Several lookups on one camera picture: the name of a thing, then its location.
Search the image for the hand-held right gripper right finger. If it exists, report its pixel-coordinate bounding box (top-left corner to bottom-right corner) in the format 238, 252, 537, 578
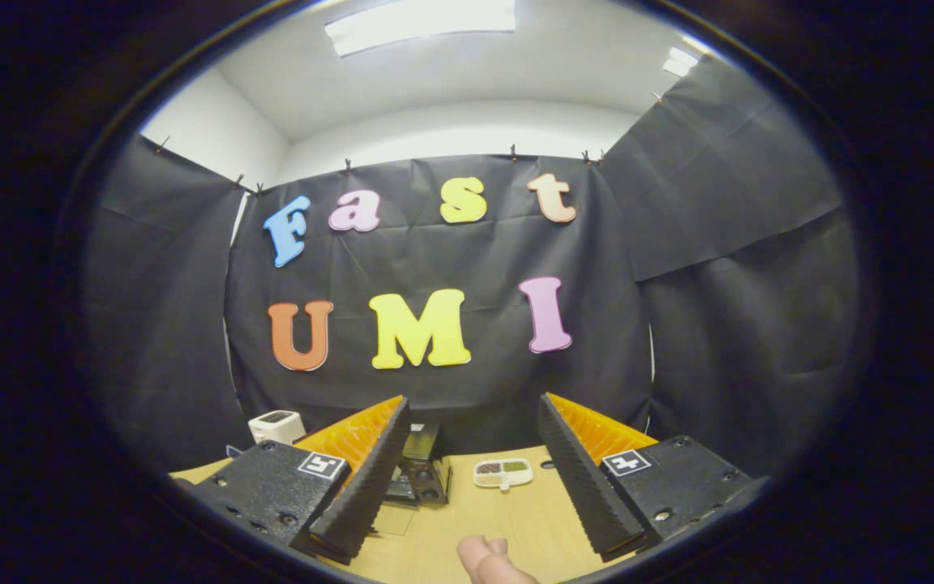
538, 393, 766, 564

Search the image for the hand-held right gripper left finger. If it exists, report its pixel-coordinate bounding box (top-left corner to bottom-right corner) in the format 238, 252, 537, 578
188, 395, 412, 566

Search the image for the white divided tray with beans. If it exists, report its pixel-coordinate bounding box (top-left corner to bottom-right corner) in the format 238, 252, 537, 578
473, 458, 534, 492

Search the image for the white toaster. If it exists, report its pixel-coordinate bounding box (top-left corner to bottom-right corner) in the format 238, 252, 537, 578
247, 410, 306, 446

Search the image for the black backdrop cloth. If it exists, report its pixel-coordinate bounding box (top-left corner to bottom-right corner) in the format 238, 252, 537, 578
82, 55, 861, 475

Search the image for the small ceiling light panel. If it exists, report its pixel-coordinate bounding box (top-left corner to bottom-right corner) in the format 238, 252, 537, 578
662, 46, 701, 78

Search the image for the large ceiling light panel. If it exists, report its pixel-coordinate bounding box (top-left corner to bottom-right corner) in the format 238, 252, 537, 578
323, 0, 517, 58

